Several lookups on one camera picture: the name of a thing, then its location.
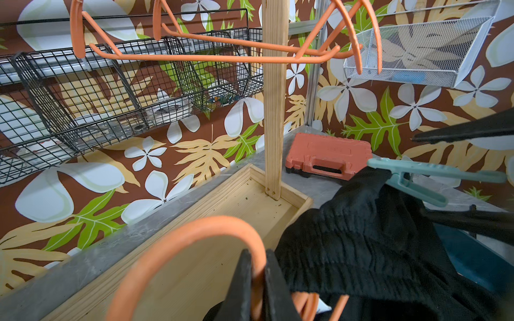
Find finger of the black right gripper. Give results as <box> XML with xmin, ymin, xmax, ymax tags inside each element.
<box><xmin>421</xmin><ymin>205</ymin><xmax>513</xmax><ymax>246</ymax></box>
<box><xmin>412</xmin><ymin>108</ymin><xmax>513</xmax><ymax>144</ymax></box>

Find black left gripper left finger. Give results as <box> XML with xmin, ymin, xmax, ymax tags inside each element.
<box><xmin>214</xmin><ymin>250</ymin><xmax>252</xmax><ymax>321</ymax></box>

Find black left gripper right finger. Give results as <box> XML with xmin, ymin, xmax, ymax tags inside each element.
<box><xmin>263</xmin><ymin>250</ymin><xmax>301</xmax><ymax>321</ymax></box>

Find orange hanger of black shorts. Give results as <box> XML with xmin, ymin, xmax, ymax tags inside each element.
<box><xmin>105</xmin><ymin>215</ymin><xmax>350</xmax><ymax>321</ymax></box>

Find black shorts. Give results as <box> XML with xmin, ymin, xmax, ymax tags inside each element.
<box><xmin>274</xmin><ymin>167</ymin><xmax>506</xmax><ymax>320</ymax></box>

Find mint clothespin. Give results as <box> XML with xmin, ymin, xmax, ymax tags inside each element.
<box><xmin>367</xmin><ymin>156</ymin><xmax>509</xmax><ymax>209</ymax></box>

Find orange hanger of rainbow shorts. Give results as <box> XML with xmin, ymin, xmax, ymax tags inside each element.
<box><xmin>153</xmin><ymin>1</ymin><xmax>383</xmax><ymax>74</ymax></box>

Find orange hanger of green shorts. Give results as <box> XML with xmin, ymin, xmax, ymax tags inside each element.
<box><xmin>70</xmin><ymin>1</ymin><xmax>380</xmax><ymax>73</ymax></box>

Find dark teal tray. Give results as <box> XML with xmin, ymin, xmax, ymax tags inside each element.
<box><xmin>434</xmin><ymin>224</ymin><xmax>513</xmax><ymax>295</ymax></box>

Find wooden clothes rack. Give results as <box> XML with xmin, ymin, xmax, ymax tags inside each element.
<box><xmin>37</xmin><ymin>0</ymin><xmax>315</xmax><ymax>321</ymax></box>

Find white mesh basket right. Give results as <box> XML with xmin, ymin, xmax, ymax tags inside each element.
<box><xmin>343</xmin><ymin>1</ymin><xmax>501</xmax><ymax>88</ymax></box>

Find blue object in basket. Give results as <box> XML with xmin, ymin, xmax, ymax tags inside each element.
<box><xmin>392</xmin><ymin>70</ymin><xmax>426</xmax><ymax>84</ymax></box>

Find red plastic tool case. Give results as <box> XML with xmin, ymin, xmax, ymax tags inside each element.
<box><xmin>285</xmin><ymin>133</ymin><xmax>372</xmax><ymax>181</ymax></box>

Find aluminium frame post right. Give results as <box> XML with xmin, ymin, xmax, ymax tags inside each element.
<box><xmin>286</xmin><ymin>1</ymin><xmax>332</xmax><ymax>131</ymax></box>

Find black wire basket back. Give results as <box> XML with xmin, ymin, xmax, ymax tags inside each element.
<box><xmin>1</xmin><ymin>12</ymin><xmax>263</xmax><ymax>186</ymax></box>

